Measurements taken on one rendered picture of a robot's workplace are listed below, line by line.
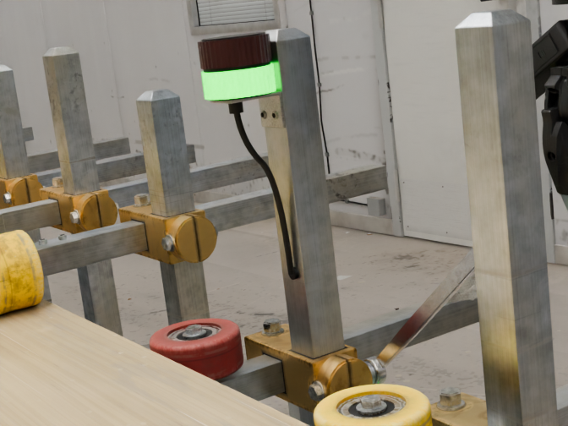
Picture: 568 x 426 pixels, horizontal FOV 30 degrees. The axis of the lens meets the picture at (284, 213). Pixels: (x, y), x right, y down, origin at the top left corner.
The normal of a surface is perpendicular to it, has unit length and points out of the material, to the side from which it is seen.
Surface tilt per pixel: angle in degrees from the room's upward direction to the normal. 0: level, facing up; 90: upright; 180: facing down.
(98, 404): 0
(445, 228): 90
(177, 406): 0
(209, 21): 90
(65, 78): 90
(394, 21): 90
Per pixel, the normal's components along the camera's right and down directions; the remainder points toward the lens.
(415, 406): -0.11, -0.97
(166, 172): 0.55, 0.11
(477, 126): -0.83, 0.21
